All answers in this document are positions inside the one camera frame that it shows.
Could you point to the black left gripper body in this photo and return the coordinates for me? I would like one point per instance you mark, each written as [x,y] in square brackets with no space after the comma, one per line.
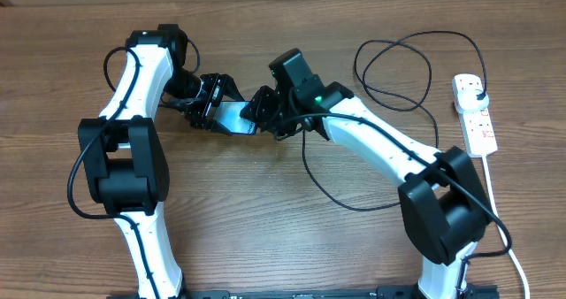
[208,95]

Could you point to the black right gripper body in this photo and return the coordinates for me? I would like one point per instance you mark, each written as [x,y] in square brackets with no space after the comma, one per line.
[279,111]

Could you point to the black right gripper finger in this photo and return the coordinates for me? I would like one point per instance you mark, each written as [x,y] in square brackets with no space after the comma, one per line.
[264,124]
[258,107]

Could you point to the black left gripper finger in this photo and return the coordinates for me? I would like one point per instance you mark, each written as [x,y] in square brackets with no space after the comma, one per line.
[218,127]
[230,89]

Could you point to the Samsung Galaxy smartphone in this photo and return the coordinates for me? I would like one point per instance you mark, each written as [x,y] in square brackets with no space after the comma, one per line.
[228,115]

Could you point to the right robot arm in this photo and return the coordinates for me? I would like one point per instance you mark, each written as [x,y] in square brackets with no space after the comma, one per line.
[444,207]

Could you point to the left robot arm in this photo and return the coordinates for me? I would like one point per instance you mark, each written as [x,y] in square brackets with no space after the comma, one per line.
[124,161]

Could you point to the white charger plug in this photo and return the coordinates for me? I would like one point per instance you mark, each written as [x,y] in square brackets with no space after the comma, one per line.
[467,101]

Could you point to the white power strip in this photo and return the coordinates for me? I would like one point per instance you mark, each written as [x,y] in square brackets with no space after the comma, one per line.
[477,127]

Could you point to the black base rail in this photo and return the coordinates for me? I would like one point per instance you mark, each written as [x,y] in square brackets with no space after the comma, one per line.
[383,292]

